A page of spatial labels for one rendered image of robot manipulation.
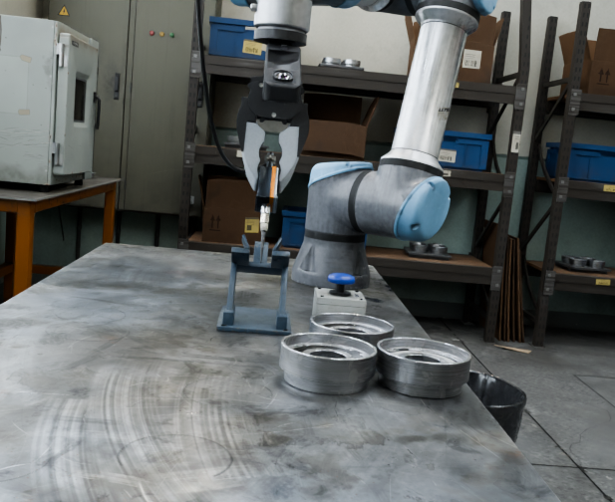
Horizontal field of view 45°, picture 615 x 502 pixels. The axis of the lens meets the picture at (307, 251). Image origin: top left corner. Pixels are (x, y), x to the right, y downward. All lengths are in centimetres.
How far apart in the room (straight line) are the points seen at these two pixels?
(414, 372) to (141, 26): 408
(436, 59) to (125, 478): 98
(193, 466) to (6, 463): 14
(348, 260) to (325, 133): 298
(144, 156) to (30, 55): 176
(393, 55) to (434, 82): 360
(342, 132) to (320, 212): 298
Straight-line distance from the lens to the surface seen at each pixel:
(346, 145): 433
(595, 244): 534
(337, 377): 78
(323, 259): 137
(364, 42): 494
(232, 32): 440
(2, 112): 308
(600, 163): 477
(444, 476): 64
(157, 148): 467
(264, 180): 99
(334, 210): 136
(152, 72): 469
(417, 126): 133
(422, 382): 81
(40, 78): 305
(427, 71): 136
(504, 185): 446
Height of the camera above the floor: 105
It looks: 8 degrees down
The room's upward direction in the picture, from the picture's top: 5 degrees clockwise
